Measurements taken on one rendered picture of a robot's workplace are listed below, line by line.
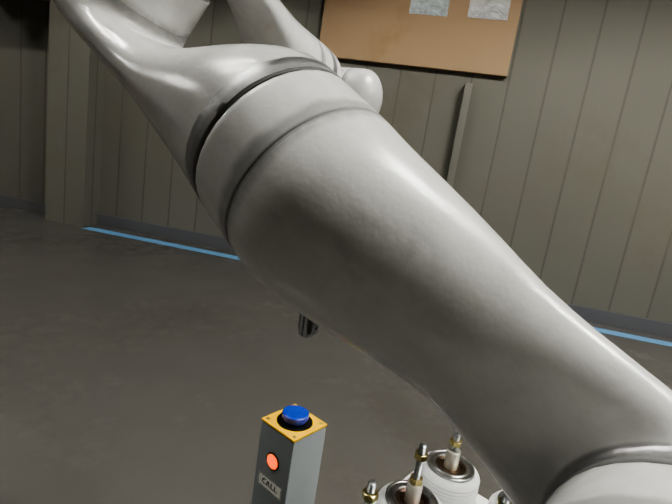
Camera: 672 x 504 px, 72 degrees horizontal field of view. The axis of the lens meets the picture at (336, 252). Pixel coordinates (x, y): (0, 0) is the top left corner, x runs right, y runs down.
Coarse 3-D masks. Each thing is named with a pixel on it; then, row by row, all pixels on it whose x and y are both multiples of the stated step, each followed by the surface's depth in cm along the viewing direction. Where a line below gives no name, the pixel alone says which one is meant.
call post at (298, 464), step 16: (272, 432) 67; (320, 432) 68; (272, 448) 67; (288, 448) 65; (304, 448) 66; (320, 448) 69; (256, 464) 70; (288, 464) 65; (304, 464) 67; (256, 480) 70; (272, 480) 67; (288, 480) 65; (304, 480) 68; (256, 496) 70; (272, 496) 67; (288, 496) 66; (304, 496) 69
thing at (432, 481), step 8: (424, 464) 74; (424, 472) 72; (432, 472) 72; (424, 480) 72; (432, 480) 71; (440, 480) 70; (472, 480) 71; (432, 488) 71; (440, 488) 70; (448, 488) 69; (456, 488) 69; (464, 488) 70; (472, 488) 70; (440, 496) 70; (448, 496) 70; (456, 496) 69; (464, 496) 70; (472, 496) 71
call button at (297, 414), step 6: (288, 408) 69; (294, 408) 69; (300, 408) 69; (282, 414) 68; (288, 414) 67; (294, 414) 67; (300, 414) 68; (306, 414) 68; (288, 420) 67; (294, 420) 66; (300, 420) 67; (306, 420) 67; (294, 426) 67
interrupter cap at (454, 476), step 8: (432, 456) 75; (440, 456) 76; (432, 464) 73; (440, 464) 74; (464, 464) 74; (440, 472) 71; (448, 472) 72; (456, 472) 72; (464, 472) 72; (472, 472) 72; (448, 480) 70; (456, 480) 70; (464, 480) 70
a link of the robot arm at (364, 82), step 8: (352, 72) 56; (360, 72) 56; (368, 72) 56; (344, 80) 55; (352, 80) 55; (360, 80) 55; (368, 80) 55; (376, 80) 56; (352, 88) 55; (360, 88) 55; (368, 88) 55; (376, 88) 56; (360, 96) 55; (368, 96) 55; (376, 96) 56; (376, 104) 57
